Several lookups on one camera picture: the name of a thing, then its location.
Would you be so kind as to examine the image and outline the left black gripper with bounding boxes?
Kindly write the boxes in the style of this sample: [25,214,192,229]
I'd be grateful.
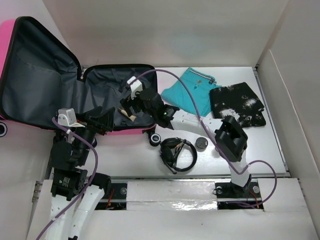
[71,104,115,164]

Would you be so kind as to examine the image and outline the wooden brush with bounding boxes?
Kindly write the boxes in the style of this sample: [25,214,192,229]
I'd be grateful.
[118,108,137,122]

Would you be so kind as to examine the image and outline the black headphones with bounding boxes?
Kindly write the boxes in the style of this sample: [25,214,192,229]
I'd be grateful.
[160,137,198,175]

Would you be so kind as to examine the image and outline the turquoise shorts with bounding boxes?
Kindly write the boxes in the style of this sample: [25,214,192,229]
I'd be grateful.
[161,67,220,117]

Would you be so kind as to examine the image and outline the round black tin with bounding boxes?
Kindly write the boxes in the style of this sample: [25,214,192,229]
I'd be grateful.
[195,136,209,152]

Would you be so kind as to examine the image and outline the black white tie-dye shirt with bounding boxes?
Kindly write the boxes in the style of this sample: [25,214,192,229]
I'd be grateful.
[209,82,266,128]

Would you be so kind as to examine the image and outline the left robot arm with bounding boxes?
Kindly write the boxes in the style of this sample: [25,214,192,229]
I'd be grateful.
[37,106,115,240]

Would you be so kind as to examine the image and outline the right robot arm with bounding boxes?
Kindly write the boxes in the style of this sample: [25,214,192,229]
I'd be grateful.
[120,88,252,197]

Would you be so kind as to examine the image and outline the pink hard-shell suitcase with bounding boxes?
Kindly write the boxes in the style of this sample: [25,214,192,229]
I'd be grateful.
[0,16,158,130]

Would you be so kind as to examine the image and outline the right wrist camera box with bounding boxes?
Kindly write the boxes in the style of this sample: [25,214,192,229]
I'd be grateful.
[126,76,143,100]

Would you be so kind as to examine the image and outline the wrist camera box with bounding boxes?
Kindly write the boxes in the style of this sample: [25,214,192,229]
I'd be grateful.
[126,76,143,100]
[57,108,83,128]

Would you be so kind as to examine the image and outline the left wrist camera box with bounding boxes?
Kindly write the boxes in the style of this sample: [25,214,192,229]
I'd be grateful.
[57,108,83,128]

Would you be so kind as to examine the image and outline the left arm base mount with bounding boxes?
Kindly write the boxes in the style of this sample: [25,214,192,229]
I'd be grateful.
[95,182,128,211]

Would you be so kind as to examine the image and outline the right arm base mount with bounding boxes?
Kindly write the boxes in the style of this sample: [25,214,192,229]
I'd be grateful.
[212,181,264,210]

